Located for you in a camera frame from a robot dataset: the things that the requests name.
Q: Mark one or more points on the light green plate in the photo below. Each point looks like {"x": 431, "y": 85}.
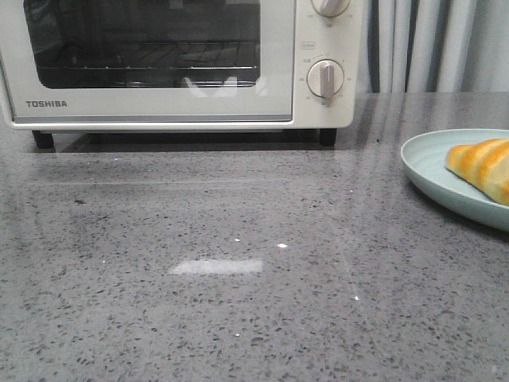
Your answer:
{"x": 424, "y": 163}

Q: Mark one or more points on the grey curtain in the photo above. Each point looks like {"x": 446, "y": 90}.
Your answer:
{"x": 434, "y": 46}

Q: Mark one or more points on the golden croissant bread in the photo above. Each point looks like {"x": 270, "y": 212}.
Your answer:
{"x": 483, "y": 165}

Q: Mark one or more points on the oven glass door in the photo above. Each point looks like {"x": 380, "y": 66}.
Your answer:
{"x": 30, "y": 27}

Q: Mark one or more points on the upper oven knob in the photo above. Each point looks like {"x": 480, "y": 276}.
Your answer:
{"x": 330, "y": 8}

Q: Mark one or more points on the lower oven knob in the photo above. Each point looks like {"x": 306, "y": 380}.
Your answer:
{"x": 325, "y": 78}

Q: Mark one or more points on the white Toshiba toaster oven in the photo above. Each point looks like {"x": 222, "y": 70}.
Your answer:
{"x": 316, "y": 38}

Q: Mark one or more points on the wire oven rack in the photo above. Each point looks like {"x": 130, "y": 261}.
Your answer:
{"x": 206, "y": 64}

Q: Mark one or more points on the oven knob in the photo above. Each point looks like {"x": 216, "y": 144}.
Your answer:
{"x": 325, "y": 78}
{"x": 330, "y": 8}

